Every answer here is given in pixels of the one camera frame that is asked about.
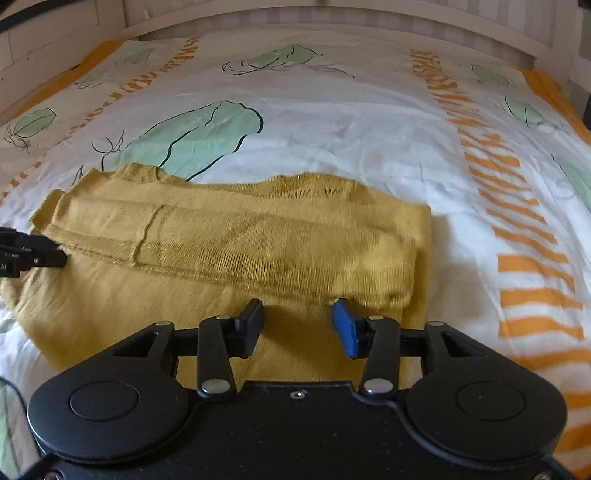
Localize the mustard yellow knit sweater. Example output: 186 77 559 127
1 164 432 381

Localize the white leaf-print duvet cover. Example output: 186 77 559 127
1 29 590 478

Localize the orange bed sheet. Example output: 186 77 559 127
12 40 124 118

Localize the white wooden bed frame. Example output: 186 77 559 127
1 1 590 122

